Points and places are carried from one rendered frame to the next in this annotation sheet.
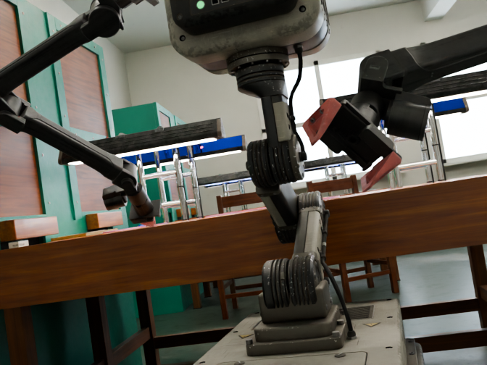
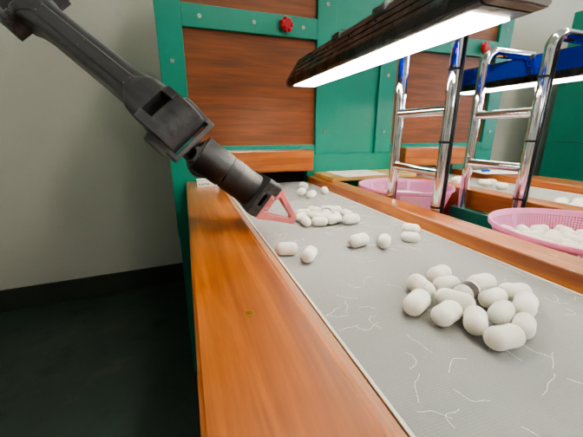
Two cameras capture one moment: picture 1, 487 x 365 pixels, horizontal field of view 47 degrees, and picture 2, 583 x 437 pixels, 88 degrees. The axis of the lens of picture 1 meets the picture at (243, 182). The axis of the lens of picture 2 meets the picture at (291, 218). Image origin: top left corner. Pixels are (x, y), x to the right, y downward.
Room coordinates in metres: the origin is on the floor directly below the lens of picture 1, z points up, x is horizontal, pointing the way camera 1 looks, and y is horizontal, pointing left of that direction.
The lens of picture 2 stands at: (1.62, -0.15, 0.92)
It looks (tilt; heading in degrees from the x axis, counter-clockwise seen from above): 16 degrees down; 62
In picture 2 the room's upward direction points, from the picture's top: straight up
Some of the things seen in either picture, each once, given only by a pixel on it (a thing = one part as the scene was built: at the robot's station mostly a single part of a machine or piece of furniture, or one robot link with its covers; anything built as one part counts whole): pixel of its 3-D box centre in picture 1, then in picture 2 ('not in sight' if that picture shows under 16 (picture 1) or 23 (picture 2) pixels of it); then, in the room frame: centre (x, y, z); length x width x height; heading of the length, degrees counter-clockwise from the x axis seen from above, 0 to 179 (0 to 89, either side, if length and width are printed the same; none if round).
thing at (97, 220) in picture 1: (105, 219); (430, 155); (2.70, 0.69, 0.83); 0.30 x 0.06 x 0.07; 171
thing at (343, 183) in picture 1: (350, 235); not in sight; (4.23, -0.74, 0.45); 0.44 x 0.44 x 0.91; 15
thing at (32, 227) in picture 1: (30, 227); (269, 160); (2.03, 0.79, 0.83); 0.30 x 0.06 x 0.07; 171
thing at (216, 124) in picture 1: (140, 142); (357, 44); (2.02, 0.35, 1.08); 0.62 x 0.08 x 0.07; 81
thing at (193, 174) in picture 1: (183, 190); (521, 140); (2.50, 0.27, 0.90); 0.20 x 0.19 x 0.45; 81
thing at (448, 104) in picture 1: (393, 116); not in sight; (2.43, -0.69, 1.08); 0.62 x 0.08 x 0.07; 81
